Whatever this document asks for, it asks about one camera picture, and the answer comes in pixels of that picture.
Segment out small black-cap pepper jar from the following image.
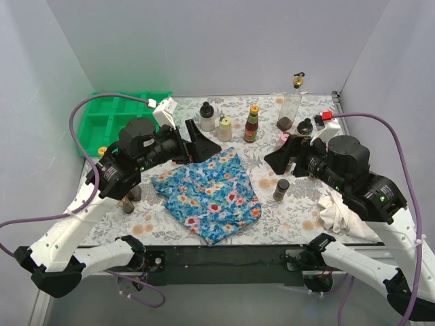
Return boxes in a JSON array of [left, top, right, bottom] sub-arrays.
[[273, 179, 290, 201]]

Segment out yellow-label spice tube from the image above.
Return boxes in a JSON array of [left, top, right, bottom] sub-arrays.
[[118, 196, 135, 214]]

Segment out red sauce bottle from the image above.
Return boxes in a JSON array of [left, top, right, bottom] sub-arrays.
[[243, 105, 259, 143], [97, 146, 107, 157]]

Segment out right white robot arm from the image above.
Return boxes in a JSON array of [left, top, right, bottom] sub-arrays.
[[264, 135, 434, 322]]

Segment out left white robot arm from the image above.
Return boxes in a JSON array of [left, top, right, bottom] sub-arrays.
[[14, 117, 222, 298]]

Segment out black-cap glass spice jar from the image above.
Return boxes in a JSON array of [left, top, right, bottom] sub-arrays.
[[296, 118, 313, 137]]

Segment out pink-cap spice shaker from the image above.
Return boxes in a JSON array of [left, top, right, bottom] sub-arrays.
[[277, 132, 291, 148]]

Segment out black-cap white powder shaker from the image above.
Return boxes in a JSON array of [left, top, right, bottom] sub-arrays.
[[199, 101, 215, 132]]

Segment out yellow-cap spice shaker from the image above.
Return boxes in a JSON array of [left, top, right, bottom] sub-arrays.
[[217, 116, 232, 142]]

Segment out blue floral cloth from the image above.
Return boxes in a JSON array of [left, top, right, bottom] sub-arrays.
[[152, 147, 262, 246]]

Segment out tall oil bottle right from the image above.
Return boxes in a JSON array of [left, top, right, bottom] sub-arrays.
[[277, 72, 305, 132]]

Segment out white crumpled cloth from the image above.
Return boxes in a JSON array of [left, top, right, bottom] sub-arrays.
[[317, 190, 381, 242]]

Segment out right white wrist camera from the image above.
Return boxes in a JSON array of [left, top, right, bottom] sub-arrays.
[[310, 111, 341, 145]]

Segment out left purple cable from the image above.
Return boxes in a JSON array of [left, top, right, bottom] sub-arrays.
[[0, 94, 167, 308]]

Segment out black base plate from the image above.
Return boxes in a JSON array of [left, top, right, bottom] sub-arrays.
[[105, 242, 336, 288]]

